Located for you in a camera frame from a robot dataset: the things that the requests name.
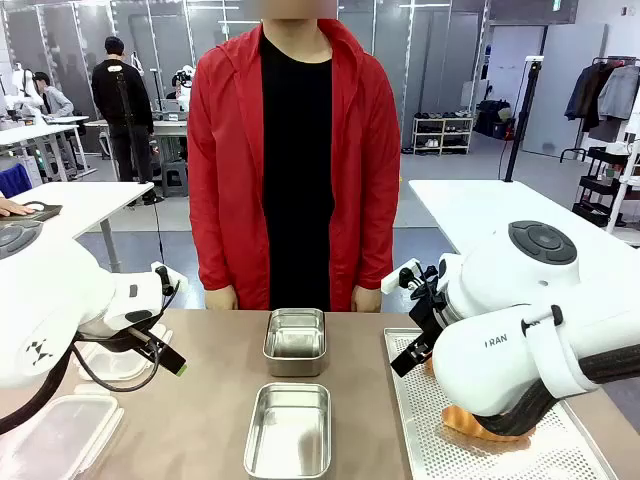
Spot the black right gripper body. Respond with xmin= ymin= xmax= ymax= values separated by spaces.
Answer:
xmin=407 ymin=291 xmax=454 ymax=347

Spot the white cable clamp strap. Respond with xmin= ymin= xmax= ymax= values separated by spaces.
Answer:
xmin=519 ymin=303 xmax=601 ymax=401

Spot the grey step stool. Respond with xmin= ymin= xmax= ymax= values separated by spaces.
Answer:
xmin=159 ymin=160 xmax=189 ymax=198

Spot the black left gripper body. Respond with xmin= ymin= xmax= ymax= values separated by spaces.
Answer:
xmin=124 ymin=325 xmax=174 ymax=359

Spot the golden croissant bread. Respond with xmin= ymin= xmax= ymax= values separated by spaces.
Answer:
xmin=440 ymin=403 xmax=532 ymax=444

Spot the standing man in black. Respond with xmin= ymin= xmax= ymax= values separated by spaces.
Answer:
xmin=90 ymin=35 xmax=156 ymax=184

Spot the white shoe rack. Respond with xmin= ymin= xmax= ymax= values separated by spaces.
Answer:
xmin=411 ymin=113 xmax=475 ymax=157

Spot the black utility cart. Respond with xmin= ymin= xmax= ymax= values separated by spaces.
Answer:
xmin=571 ymin=144 xmax=640 ymax=227

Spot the person in red jacket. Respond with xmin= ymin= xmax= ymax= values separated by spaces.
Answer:
xmin=187 ymin=0 xmax=402 ymax=314

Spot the perforated aluminium baking tray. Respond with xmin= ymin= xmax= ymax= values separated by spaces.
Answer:
xmin=383 ymin=327 xmax=620 ymax=480

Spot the white background desk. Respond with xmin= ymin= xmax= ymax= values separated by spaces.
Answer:
xmin=0 ymin=113 xmax=99 ymax=182

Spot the black mouse pad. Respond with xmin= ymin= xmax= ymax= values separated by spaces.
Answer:
xmin=13 ymin=201 xmax=64 ymax=222

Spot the clothes rack with jackets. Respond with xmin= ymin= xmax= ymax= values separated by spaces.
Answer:
xmin=558 ymin=56 xmax=640 ymax=163

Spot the clear plastic airtight container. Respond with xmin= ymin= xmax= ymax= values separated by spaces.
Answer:
xmin=73 ymin=323 xmax=174 ymax=382

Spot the black camera stand pole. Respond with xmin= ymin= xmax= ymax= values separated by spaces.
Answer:
xmin=503 ymin=56 xmax=545 ymax=184

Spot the clear plastic container lid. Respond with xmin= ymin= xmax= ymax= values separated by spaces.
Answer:
xmin=0 ymin=393 xmax=125 ymax=480

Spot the thin black tripod stand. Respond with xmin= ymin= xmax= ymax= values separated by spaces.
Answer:
xmin=114 ymin=71 xmax=165 ymax=274

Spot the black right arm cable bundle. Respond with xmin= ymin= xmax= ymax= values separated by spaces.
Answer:
xmin=469 ymin=344 xmax=640 ymax=439

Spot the deep steel rectangular container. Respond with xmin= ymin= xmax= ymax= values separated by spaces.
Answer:
xmin=262 ymin=307 xmax=328 ymax=378

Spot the blue chair back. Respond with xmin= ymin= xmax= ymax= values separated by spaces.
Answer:
xmin=0 ymin=162 xmax=34 ymax=200

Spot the black left arm cable bundle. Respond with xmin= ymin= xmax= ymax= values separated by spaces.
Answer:
xmin=0 ymin=327 xmax=174 ymax=437

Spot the bystander hand on mouse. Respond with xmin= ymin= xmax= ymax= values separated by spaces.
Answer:
xmin=0 ymin=196 xmax=37 ymax=218

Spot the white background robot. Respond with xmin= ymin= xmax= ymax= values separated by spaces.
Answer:
xmin=170 ymin=63 xmax=195 ymax=112

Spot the white work table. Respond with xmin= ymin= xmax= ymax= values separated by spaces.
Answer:
xmin=8 ymin=180 xmax=155 ymax=274
xmin=408 ymin=178 xmax=640 ymax=257

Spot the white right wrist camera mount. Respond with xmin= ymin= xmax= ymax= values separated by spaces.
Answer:
xmin=380 ymin=259 xmax=424 ymax=294

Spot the shallow steel rectangular container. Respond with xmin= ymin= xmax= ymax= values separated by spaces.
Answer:
xmin=242 ymin=382 xmax=333 ymax=480

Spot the person's left hand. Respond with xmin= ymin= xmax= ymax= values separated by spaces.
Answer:
xmin=350 ymin=284 xmax=384 ymax=314

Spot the seated person in grey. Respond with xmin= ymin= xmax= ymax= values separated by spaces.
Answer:
xmin=31 ymin=71 xmax=76 ymax=119

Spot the black backpack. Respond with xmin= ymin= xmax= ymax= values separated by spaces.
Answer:
xmin=473 ymin=98 xmax=515 ymax=140

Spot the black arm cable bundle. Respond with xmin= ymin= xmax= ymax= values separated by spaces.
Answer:
xmin=0 ymin=327 xmax=174 ymax=437
xmin=469 ymin=344 xmax=640 ymax=439

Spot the person's right hand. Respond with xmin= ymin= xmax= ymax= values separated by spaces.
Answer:
xmin=204 ymin=285 xmax=239 ymax=312

